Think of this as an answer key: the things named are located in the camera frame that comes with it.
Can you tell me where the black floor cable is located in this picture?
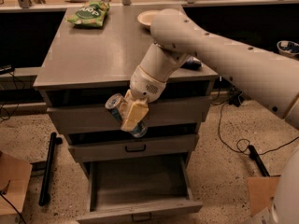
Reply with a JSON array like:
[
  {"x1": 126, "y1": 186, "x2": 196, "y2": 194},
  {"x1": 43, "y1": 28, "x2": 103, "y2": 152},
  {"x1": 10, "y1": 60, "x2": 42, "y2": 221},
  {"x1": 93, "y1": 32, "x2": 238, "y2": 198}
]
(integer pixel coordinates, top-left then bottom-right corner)
[{"x1": 217, "y1": 101, "x2": 299, "y2": 157}]

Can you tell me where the bottom drawer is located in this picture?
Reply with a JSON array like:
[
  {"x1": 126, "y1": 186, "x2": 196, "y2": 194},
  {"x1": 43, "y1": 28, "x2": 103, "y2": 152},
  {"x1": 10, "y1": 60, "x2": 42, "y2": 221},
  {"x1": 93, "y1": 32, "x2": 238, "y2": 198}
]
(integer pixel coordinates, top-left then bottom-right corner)
[{"x1": 77, "y1": 154, "x2": 202, "y2": 224}]

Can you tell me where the grey drawer cabinet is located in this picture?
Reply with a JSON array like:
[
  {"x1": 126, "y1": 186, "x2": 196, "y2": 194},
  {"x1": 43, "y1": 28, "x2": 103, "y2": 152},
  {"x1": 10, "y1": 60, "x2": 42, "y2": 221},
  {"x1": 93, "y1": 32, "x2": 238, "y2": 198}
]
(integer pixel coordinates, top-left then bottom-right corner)
[{"x1": 33, "y1": 4, "x2": 221, "y2": 224}]

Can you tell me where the black bar right floor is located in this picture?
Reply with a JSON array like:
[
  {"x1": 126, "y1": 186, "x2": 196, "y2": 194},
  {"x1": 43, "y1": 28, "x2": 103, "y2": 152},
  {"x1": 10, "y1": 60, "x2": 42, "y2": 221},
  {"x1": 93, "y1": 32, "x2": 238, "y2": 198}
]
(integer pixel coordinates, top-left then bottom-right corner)
[{"x1": 249, "y1": 145, "x2": 269, "y2": 176}]

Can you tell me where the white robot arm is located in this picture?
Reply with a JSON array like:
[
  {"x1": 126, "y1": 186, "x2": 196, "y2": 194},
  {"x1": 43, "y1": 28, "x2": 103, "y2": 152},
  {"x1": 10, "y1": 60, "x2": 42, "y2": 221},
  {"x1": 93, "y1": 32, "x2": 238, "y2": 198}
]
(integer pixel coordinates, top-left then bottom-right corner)
[{"x1": 121, "y1": 8, "x2": 299, "y2": 132}]

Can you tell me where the blue white bowl on ledge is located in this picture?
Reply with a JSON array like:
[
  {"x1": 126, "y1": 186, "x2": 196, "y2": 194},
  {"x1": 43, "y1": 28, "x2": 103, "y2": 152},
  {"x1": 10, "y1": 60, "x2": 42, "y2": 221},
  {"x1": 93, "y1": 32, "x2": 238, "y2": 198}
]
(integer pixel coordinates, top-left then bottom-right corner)
[{"x1": 277, "y1": 40, "x2": 299, "y2": 58}]

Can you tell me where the green chip bag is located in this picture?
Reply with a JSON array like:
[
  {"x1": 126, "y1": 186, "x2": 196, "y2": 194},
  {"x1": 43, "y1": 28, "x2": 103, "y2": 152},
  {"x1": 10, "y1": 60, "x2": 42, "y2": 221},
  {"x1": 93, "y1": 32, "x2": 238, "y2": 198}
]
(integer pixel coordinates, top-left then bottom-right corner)
[{"x1": 66, "y1": 1, "x2": 110, "y2": 28}]

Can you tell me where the black bar floor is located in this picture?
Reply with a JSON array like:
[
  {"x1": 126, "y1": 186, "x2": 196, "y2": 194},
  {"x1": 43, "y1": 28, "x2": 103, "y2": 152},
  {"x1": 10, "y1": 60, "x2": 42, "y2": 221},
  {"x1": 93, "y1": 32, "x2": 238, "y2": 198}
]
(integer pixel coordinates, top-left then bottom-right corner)
[
  {"x1": 249, "y1": 145, "x2": 269, "y2": 176},
  {"x1": 38, "y1": 133, "x2": 63, "y2": 206}
]

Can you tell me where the blue white snack bag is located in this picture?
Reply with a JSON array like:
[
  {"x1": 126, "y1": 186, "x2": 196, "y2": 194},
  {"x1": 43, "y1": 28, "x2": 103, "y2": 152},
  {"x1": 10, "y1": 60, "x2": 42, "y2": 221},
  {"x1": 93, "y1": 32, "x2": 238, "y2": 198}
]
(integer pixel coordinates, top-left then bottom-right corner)
[{"x1": 182, "y1": 57, "x2": 202, "y2": 70}]

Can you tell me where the top drawer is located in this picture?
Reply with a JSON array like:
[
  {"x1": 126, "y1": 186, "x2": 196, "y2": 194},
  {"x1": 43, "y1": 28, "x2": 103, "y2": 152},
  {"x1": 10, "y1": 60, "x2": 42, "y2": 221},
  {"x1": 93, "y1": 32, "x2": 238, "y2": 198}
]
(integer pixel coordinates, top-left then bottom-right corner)
[{"x1": 48, "y1": 96, "x2": 210, "y2": 134}]

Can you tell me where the drawer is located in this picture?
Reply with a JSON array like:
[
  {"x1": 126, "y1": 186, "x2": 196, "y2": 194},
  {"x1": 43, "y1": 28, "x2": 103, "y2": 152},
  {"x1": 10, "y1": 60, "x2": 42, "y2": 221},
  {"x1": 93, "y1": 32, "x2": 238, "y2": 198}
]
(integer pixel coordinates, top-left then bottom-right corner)
[
  {"x1": 48, "y1": 96, "x2": 210, "y2": 134},
  {"x1": 77, "y1": 154, "x2": 202, "y2": 224},
  {"x1": 68, "y1": 134, "x2": 199, "y2": 162}
]

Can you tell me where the black bar left floor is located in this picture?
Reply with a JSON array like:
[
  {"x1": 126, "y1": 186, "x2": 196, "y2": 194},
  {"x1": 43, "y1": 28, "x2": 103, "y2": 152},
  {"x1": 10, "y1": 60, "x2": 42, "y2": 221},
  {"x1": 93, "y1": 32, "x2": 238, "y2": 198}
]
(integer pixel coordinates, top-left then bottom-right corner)
[{"x1": 38, "y1": 133, "x2": 63, "y2": 206}]

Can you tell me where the red bull can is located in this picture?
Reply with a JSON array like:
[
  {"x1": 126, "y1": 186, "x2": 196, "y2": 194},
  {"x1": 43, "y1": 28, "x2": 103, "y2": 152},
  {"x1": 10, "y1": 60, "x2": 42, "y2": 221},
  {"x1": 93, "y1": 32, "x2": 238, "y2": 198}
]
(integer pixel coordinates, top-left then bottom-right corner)
[{"x1": 105, "y1": 93, "x2": 148, "y2": 138}]

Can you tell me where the cardboard box left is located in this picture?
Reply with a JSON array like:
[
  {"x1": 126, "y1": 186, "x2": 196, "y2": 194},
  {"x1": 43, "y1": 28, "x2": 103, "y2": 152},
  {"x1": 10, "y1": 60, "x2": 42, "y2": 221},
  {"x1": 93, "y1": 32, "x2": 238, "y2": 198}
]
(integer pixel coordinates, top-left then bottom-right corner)
[{"x1": 0, "y1": 152, "x2": 32, "y2": 224}]

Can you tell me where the cardboard box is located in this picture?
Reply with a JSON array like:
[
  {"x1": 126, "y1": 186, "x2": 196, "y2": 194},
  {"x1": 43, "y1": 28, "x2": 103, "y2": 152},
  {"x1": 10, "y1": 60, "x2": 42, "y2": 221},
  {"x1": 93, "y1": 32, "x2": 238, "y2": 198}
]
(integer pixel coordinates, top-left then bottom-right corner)
[
  {"x1": 0, "y1": 152, "x2": 32, "y2": 224},
  {"x1": 248, "y1": 176, "x2": 280, "y2": 224}
]

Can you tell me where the cardboard box right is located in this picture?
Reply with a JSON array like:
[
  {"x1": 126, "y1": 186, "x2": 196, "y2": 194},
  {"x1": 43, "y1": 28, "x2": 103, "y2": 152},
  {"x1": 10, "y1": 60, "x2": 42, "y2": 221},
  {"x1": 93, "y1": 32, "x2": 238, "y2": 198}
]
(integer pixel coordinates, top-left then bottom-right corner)
[{"x1": 248, "y1": 176, "x2": 280, "y2": 224}]

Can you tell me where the middle drawer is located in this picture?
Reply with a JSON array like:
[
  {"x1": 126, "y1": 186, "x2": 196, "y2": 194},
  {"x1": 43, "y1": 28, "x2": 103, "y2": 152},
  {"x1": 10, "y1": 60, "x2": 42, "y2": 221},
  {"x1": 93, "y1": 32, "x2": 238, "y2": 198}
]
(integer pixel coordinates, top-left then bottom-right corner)
[{"x1": 68, "y1": 134, "x2": 199, "y2": 162}]

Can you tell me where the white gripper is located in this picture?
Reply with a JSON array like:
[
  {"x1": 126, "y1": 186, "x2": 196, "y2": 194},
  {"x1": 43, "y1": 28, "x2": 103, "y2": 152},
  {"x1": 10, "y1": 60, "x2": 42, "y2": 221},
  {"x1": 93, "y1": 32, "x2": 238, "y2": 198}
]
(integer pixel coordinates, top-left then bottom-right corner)
[{"x1": 119, "y1": 66, "x2": 166, "y2": 132}]

